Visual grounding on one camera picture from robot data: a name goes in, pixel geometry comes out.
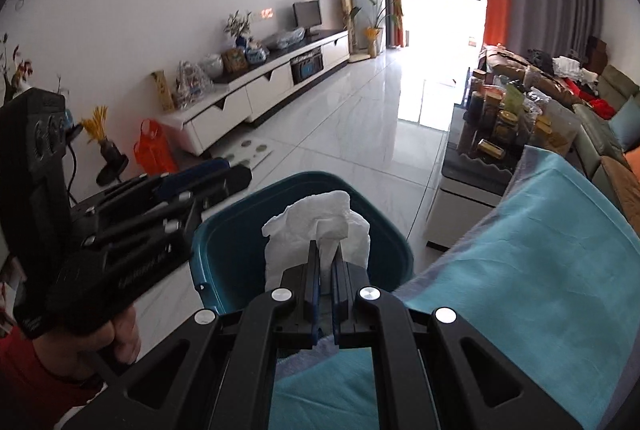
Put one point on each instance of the blue cushion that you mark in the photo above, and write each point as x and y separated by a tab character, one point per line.
625	125

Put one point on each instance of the flowers in blue vase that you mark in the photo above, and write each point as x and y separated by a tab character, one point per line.
239	28

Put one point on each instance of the plastic wrapped tray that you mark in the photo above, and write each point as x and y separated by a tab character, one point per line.
285	39

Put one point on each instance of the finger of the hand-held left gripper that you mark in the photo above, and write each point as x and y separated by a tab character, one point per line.
190	172
220	182

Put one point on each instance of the wooden framed ornament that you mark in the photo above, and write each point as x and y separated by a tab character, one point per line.
234	60

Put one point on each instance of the white body scale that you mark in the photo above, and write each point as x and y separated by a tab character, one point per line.
245	153

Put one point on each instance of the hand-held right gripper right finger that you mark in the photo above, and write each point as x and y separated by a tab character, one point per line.
337	290

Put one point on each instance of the black vase with yellow stalks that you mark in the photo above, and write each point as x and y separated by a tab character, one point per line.
110	155

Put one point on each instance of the green sectional sofa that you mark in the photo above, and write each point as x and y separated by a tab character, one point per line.
595	130

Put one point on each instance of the orange mesh bag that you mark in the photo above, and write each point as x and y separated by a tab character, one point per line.
155	153

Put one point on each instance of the tall plant in yellow pot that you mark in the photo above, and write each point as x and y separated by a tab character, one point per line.
372	40

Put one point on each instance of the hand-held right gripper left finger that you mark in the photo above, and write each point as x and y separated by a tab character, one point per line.
314	280

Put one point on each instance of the teal trash bin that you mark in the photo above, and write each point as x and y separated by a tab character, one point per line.
240	230

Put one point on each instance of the blue printed tablecloth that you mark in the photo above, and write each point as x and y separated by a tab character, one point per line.
525	270

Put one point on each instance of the black clothes pile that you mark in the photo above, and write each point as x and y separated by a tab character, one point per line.
540	59

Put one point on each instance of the red cloth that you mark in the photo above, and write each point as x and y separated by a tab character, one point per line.
597	103

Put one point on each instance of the white tv cabinet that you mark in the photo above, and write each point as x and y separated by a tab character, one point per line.
265	85

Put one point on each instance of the blue and white ceramic jar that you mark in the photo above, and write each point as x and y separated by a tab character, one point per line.
257	54

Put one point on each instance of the person's left hand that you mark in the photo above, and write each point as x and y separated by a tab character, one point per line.
122	337

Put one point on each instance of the cluster of jars and bottles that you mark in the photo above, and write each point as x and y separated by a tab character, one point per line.
505	115

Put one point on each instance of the white clothes pile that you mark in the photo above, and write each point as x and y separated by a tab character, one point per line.
572	68

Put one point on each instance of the white tissue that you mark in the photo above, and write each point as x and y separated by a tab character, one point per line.
310	220

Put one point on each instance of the brown wooden box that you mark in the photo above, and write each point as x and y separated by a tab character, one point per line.
596	53

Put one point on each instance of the dried branch wall decoration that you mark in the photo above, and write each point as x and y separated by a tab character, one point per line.
15	70

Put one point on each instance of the coffee table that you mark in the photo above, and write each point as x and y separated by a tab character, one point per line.
460	210

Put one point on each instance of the black monitor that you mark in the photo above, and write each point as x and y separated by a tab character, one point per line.
306	14

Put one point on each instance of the plastic wrapped gift basket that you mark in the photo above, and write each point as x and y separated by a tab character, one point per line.
192	85

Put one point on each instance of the yellow gift box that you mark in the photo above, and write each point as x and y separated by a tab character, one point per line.
163	93

